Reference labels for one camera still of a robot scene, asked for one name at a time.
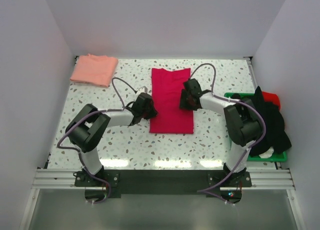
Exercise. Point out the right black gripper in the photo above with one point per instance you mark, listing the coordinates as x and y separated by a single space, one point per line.
183 104

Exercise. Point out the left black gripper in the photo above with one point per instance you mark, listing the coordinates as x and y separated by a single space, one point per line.
153 112

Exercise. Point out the crimson red t-shirt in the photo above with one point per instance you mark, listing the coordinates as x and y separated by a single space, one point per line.
166 92

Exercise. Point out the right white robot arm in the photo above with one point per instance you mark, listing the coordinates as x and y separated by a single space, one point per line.
245 125

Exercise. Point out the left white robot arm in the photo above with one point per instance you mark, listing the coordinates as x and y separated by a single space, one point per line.
86 130

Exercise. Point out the folded peach t-shirt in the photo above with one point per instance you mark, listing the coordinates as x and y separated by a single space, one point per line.
94 70

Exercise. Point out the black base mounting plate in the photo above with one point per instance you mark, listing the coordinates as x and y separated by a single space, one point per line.
115 183

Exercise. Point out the red garment in bin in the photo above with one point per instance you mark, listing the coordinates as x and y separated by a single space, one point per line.
272 98

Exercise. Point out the black garment in bin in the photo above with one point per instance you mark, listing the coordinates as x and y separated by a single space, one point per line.
276 136

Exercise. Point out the white cloth in bin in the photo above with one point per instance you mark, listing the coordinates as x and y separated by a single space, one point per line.
267 154

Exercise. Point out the green plastic bin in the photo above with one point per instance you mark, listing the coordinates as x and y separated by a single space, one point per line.
276 157

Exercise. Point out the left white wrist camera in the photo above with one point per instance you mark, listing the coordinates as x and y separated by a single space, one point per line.
142 89

